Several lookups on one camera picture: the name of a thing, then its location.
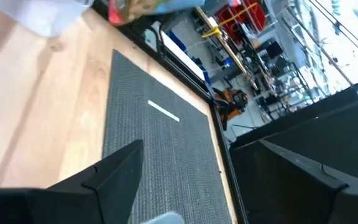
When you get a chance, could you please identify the white tape strip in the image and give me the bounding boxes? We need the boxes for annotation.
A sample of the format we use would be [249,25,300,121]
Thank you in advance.
[147,99,181,123]

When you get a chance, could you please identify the clear shallow plastic container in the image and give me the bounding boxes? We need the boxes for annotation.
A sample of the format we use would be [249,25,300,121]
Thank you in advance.
[0,0,94,38]

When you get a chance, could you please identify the blue storage bin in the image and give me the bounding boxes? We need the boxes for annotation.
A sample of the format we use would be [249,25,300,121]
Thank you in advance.
[165,29,188,53]
[194,55,239,86]

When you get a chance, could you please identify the red storage rack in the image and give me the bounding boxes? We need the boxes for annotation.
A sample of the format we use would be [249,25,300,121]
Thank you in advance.
[216,0,267,44]

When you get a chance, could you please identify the grey woven placemat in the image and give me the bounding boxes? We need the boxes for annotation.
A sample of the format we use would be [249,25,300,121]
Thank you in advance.
[102,49,233,224]

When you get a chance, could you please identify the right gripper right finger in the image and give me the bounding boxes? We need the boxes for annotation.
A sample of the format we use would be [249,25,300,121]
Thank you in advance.
[230,139,358,224]

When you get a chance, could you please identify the red green granola bar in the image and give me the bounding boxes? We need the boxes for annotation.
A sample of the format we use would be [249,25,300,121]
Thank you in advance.
[108,0,205,26]

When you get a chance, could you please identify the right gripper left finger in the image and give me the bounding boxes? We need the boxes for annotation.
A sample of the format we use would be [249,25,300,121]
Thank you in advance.
[0,139,145,224]

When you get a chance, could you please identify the orange black machine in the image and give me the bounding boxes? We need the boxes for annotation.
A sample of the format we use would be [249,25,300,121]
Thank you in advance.
[214,88,250,122]

